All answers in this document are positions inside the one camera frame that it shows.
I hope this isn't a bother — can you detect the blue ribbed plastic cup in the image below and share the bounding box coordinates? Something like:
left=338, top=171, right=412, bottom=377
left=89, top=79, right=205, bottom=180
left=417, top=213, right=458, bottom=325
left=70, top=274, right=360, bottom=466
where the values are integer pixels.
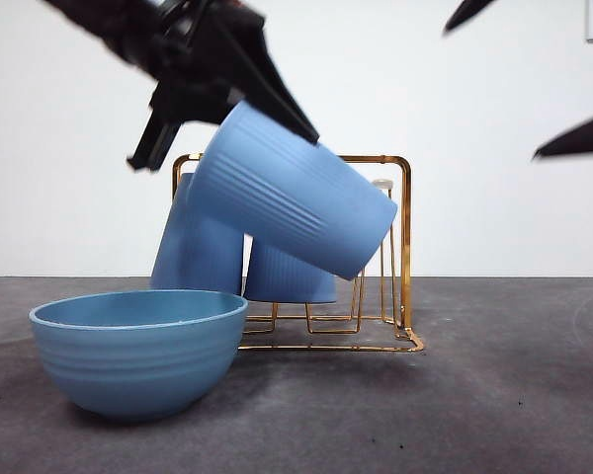
left=149, top=171, right=246, bottom=297
left=241, top=234, right=338, bottom=304
left=185, top=100, right=399, bottom=282

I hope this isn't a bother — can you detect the gold wire cup rack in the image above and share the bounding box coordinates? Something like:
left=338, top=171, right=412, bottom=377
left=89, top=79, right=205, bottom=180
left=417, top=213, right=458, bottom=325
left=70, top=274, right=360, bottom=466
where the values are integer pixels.
left=171, top=153, right=428, bottom=355

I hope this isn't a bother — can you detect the light blue ribbed bowl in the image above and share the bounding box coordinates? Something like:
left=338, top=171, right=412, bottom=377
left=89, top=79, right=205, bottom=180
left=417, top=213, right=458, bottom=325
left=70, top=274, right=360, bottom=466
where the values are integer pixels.
left=28, top=288, right=250, bottom=424

